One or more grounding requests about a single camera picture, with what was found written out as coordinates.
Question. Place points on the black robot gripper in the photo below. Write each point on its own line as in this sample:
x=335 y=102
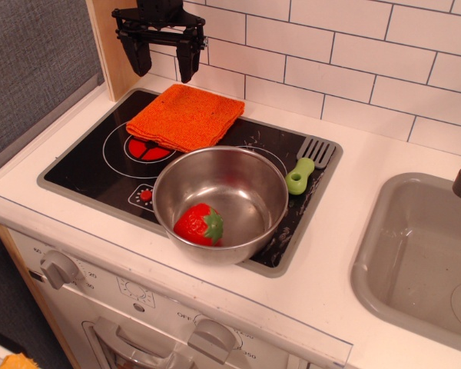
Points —
x=160 y=23

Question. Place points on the stainless steel bowl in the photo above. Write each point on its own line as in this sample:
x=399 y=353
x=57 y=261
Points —
x=245 y=188

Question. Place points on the red toy strawberry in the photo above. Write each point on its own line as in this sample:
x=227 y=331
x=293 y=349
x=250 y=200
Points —
x=200 y=224

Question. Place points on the orange folded cloth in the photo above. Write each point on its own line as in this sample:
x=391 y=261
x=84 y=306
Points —
x=185 y=119

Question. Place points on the wooden side panel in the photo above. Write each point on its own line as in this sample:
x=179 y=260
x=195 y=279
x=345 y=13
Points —
x=117 y=70

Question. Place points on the black toy stove top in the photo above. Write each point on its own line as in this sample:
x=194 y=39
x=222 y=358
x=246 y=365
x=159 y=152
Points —
x=115 y=172

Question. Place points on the grey timer knob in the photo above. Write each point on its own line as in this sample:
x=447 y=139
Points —
x=58 y=269

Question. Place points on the grey oven knob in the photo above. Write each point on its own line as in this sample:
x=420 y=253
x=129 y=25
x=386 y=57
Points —
x=213 y=340

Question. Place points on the grey toy sink basin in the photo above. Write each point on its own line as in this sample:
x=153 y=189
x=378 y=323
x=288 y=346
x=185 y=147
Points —
x=408 y=267

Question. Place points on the orange object bottom corner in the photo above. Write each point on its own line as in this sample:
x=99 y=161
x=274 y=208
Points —
x=18 y=361

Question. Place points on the grey spatula green handle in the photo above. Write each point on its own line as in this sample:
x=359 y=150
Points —
x=315 y=153

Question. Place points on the grey oven door handle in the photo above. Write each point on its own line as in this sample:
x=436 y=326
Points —
x=115 y=351

